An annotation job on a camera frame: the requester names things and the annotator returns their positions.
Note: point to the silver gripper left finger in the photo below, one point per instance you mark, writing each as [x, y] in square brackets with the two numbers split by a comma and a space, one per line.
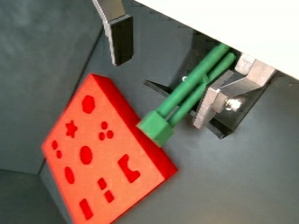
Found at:
[118, 29]

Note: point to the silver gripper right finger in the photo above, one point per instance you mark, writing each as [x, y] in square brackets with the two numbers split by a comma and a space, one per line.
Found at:
[249, 76]

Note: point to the red shape-sorting block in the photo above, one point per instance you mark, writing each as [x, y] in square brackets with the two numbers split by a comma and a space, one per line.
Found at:
[104, 163]

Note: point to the green three-prong object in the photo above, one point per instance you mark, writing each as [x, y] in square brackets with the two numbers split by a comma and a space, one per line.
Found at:
[158, 122]

